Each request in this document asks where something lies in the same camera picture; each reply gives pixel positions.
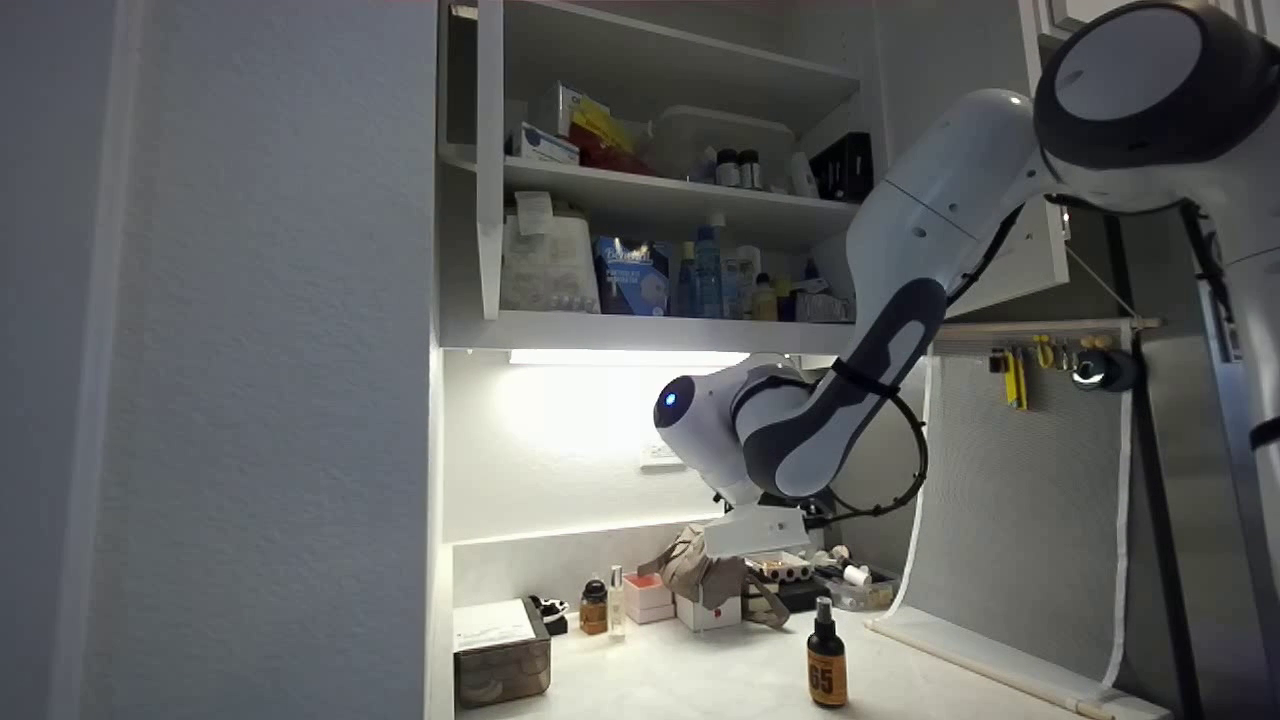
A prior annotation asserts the white pink small box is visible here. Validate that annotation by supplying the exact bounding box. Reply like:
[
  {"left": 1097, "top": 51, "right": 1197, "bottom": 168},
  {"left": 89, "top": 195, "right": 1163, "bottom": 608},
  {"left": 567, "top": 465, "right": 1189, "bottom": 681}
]
[{"left": 626, "top": 575, "right": 678, "bottom": 624}]

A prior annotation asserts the small amber bottle on counter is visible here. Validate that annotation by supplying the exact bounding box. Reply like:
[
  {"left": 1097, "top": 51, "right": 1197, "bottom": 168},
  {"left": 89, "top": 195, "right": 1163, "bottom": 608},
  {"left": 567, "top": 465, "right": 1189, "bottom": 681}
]
[{"left": 581, "top": 582, "right": 609, "bottom": 637}]

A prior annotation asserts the brown wooden box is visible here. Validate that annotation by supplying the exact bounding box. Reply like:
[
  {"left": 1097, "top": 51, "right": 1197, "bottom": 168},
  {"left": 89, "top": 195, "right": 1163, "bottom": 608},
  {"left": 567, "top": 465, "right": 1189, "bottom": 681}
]
[{"left": 451, "top": 601, "right": 554, "bottom": 710}]

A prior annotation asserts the brown glass bottle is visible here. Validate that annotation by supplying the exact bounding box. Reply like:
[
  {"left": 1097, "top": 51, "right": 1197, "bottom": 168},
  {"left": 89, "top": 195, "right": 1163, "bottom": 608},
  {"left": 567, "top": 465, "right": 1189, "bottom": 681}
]
[{"left": 810, "top": 595, "right": 848, "bottom": 710}]

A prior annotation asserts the black box on shelf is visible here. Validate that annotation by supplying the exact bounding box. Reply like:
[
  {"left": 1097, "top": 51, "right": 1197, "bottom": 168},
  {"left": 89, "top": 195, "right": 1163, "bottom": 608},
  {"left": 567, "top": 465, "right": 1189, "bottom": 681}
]
[{"left": 812, "top": 133, "right": 875, "bottom": 206}]

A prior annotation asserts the yellow red box on shelf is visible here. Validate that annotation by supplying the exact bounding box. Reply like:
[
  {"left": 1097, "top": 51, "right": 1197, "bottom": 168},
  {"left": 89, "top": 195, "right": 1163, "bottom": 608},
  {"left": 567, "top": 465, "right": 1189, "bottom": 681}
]
[{"left": 554, "top": 87, "right": 640, "bottom": 168}]

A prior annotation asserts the crumpled brown paper bag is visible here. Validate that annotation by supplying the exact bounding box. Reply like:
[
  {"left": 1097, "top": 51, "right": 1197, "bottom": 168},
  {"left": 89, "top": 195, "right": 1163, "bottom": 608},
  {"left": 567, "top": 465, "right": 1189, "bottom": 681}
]
[{"left": 640, "top": 523, "right": 789, "bottom": 628}]

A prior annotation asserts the under-cabinet light strip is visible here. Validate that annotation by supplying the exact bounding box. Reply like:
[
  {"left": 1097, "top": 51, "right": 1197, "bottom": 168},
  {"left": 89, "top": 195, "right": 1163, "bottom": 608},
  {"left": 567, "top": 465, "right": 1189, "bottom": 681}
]
[{"left": 509, "top": 350, "right": 750, "bottom": 367}]

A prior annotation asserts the black tape roll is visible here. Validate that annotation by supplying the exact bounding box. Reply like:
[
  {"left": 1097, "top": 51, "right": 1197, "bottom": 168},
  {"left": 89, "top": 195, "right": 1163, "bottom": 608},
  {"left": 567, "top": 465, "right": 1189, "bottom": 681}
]
[{"left": 1068, "top": 350, "right": 1135, "bottom": 393}]

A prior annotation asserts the white plastic bag in cupboard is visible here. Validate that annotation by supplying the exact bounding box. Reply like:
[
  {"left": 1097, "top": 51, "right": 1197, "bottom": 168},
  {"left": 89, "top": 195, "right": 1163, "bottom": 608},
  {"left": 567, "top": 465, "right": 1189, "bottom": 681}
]
[{"left": 502, "top": 191, "right": 601, "bottom": 313}]

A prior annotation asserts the white wall outlet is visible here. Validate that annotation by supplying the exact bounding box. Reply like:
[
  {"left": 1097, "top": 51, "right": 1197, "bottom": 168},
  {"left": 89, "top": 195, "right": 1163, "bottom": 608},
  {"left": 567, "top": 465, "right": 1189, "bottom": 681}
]
[{"left": 635, "top": 450, "right": 684, "bottom": 473}]

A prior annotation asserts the yellow clamp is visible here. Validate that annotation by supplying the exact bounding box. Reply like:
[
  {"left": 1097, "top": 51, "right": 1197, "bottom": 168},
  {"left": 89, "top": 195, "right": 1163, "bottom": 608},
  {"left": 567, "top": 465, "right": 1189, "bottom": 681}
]
[{"left": 988, "top": 350, "right": 1033, "bottom": 413}]

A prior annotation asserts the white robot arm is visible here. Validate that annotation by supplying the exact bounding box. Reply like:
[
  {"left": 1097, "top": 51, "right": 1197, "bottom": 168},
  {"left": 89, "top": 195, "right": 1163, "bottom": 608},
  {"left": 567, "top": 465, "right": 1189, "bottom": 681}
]
[{"left": 651, "top": 0, "right": 1280, "bottom": 557}]

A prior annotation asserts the white cupboard door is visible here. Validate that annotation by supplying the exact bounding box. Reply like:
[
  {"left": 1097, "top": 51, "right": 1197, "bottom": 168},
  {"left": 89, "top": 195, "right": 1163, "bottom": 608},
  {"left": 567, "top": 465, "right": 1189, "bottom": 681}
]
[
  {"left": 477, "top": 0, "right": 509, "bottom": 321},
  {"left": 948, "top": 201, "right": 1068, "bottom": 316}
]

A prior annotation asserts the blue package in cupboard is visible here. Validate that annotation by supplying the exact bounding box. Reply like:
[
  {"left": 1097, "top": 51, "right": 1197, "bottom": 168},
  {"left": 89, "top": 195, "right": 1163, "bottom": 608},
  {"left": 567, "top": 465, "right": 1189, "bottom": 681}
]
[{"left": 592, "top": 235, "right": 670, "bottom": 316}]

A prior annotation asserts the white paper backdrop sheet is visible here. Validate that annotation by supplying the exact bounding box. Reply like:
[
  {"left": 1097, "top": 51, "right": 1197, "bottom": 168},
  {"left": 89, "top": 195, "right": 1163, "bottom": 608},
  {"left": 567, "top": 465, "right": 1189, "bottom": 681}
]
[{"left": 875, "top": 356, "right": 1133, "bottom": 720}]

